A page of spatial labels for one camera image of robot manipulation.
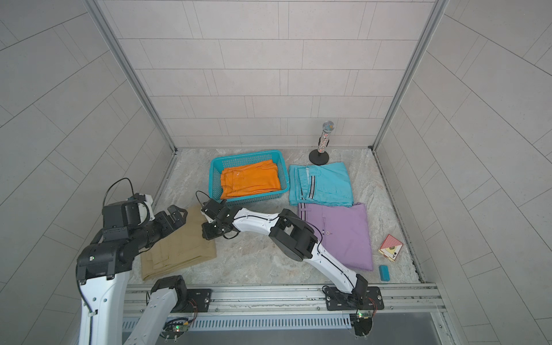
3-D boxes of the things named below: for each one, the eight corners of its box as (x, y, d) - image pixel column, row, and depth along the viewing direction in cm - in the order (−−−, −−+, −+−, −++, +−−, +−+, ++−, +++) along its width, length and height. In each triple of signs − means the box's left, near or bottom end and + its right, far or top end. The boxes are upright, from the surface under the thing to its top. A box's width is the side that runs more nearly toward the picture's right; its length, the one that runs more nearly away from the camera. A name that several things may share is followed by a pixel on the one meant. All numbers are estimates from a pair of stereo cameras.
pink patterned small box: (376, 250, 84) (378, 248, 82) (385, 235, 88) (387, 233, 86) (393, 262, 81) (395, 261, 79) (402, 246, 85) (404, 244, 83)
